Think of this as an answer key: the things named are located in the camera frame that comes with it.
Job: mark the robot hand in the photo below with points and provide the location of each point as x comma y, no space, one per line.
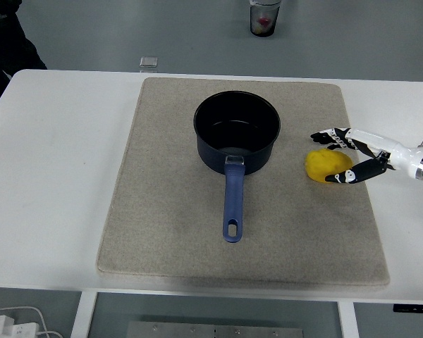
398,151

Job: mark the black table control panel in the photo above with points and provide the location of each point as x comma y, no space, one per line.
414,308

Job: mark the white table leg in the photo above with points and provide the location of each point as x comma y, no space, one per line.
81,317
348,320

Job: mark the dark waste bin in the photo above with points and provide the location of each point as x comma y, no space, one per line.
264,19

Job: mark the beige table mat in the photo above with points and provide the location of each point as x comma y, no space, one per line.
183,218

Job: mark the grey metal plate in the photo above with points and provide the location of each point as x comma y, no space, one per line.
215,330

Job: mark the small clear square plate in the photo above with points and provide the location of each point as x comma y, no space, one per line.
148,62

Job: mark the person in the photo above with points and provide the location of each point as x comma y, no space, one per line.
3,45

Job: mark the white power adapter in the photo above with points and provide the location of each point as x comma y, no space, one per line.
10,329

